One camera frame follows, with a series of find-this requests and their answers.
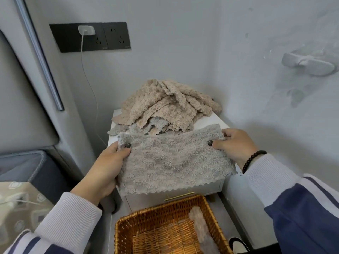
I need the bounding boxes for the person's right hand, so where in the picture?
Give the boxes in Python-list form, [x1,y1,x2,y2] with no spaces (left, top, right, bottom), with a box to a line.
[208,128,259,170]

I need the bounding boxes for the person's left hand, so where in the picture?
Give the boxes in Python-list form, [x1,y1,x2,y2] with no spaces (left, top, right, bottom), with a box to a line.
[79,141,132,203]

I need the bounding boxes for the orange wicker basket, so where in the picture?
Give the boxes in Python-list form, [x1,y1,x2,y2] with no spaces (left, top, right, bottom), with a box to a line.
[114,194,233,254]

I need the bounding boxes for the pile of beige grey towels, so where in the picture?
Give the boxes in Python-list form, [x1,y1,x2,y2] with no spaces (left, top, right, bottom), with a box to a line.
[107,78,223,137]

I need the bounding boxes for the single beige towel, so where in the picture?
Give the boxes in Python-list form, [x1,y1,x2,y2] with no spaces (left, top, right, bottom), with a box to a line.
[188,206,212,244]

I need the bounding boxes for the person's right forearm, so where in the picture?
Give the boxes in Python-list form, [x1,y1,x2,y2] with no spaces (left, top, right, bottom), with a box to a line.
[242,153,339,254]

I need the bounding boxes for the person's left forearm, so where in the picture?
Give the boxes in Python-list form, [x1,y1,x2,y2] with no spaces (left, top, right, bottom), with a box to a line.
[2,182,103,254]

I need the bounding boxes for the person's right shoe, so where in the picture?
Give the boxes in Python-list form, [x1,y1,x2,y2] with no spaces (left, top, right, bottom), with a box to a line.
[228,236,251,254]

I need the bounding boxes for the white nightstand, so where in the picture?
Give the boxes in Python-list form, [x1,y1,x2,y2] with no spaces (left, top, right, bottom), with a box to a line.
[107,109,239,213]

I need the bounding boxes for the patterned beige bedspread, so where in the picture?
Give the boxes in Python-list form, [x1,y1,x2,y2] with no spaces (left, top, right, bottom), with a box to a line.
[0,181,55,246]

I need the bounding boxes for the grey padded headboard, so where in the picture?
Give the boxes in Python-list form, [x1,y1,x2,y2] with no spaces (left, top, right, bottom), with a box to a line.
[0,29,59,155]

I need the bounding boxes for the silver headboard trim strip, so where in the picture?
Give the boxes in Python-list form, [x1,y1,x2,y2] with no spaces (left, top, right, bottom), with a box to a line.
[13,0,65,111]

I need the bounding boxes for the white charger plug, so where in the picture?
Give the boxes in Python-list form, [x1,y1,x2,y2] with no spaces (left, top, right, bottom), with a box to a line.
[77,25,96,36]

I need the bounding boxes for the black bead bracelet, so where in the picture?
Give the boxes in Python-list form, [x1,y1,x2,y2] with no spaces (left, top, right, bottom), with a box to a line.
[242,150,268,175]

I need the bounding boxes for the short gold drawer handle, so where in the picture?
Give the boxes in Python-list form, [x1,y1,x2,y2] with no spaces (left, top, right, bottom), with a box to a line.
[163,192,196,202]

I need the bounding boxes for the white wall hook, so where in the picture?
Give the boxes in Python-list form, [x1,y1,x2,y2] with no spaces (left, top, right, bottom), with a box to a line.
[281,52,336,77]

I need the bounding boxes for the white charging cable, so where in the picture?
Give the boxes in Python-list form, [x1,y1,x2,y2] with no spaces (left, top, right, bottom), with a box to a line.
[0,34,108,207]

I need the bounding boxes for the narrow black wall socket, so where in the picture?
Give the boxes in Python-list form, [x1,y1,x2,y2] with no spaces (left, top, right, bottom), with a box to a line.
[102,22,132,50]

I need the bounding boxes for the wide black wall socket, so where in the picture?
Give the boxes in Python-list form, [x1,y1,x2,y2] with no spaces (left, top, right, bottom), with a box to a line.
[49,22,108,53]

